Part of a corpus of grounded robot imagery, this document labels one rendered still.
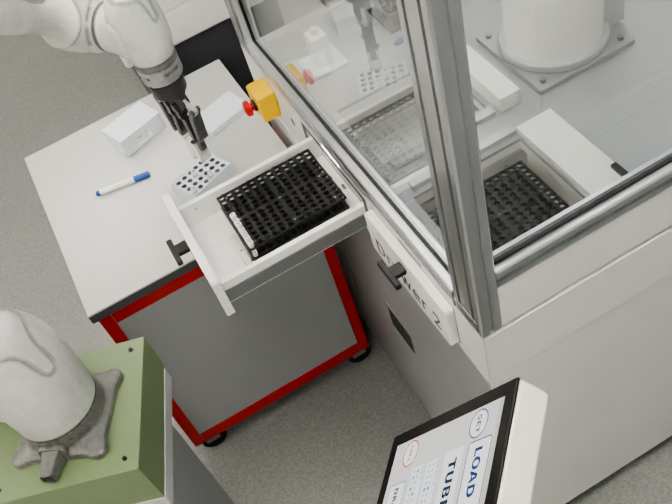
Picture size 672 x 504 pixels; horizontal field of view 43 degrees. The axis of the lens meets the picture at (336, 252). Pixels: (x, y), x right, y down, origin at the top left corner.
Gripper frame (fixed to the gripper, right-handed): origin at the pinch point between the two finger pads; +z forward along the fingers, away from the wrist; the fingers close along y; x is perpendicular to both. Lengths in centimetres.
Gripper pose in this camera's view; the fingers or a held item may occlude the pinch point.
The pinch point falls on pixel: (197, 146)
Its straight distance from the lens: 195.6
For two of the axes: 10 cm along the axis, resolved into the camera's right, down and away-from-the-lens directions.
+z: 2.2, 6.2, 7.6
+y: 7.5, 3.9, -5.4
